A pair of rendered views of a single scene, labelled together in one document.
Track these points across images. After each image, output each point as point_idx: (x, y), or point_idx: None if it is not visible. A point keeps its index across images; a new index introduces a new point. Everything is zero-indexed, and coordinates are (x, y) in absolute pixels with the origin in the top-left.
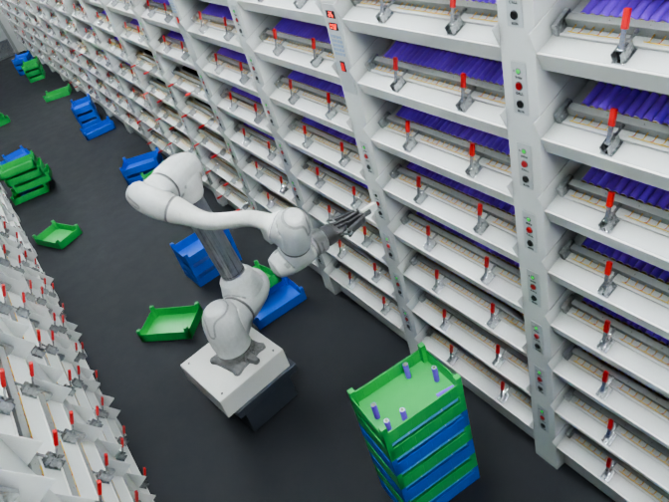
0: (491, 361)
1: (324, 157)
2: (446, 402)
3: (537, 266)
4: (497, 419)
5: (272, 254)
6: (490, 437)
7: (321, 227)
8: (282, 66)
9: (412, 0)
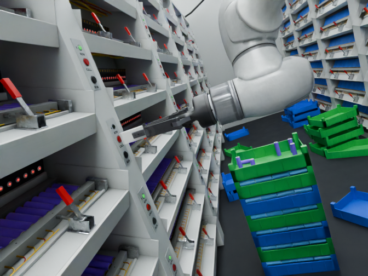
0: (198, 212)
1: None
2: (248, 158)
3: (168, 88)
4: (222, 271)
5: (295, 57)
6: (236, 263)
7: (203, 93)
8: None
9: None
